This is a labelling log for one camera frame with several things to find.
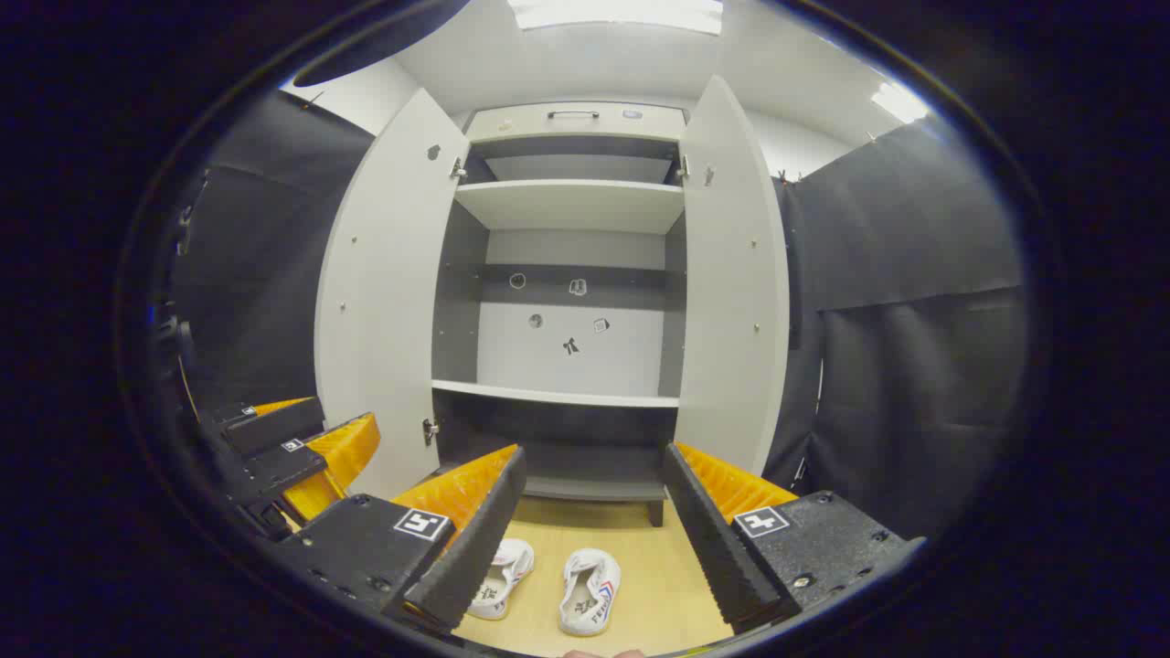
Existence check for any black backdrop cloth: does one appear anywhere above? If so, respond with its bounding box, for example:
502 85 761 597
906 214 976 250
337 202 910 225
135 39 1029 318
763 114 1029 540
174 91 376 412

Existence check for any white shoe cabinet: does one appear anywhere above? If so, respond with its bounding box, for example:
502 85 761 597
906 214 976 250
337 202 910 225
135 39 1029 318
430 101 688 529

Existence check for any large ceiling light panel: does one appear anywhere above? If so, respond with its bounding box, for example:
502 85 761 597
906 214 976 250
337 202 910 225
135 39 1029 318
507 0 723 36

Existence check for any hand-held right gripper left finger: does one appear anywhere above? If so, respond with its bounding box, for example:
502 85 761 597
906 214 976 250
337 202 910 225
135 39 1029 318
271 444 528 633

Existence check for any white cabinet drawer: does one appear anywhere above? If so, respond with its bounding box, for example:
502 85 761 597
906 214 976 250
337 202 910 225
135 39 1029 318
466 102 686 143

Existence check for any small ceiling light panel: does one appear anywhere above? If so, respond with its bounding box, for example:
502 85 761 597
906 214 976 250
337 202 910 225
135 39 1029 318
871 82 929 124

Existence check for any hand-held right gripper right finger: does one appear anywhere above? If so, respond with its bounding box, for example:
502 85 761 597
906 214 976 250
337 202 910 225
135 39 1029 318
662 441 926 635

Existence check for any white shoe cabinet door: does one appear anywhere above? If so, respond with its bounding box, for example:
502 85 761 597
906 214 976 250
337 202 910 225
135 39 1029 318
674 75 792 476
314 87 472 502

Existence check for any white canvas shoe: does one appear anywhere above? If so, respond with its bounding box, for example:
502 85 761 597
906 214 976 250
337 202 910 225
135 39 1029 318
468 537 536 621
558 547 622 638

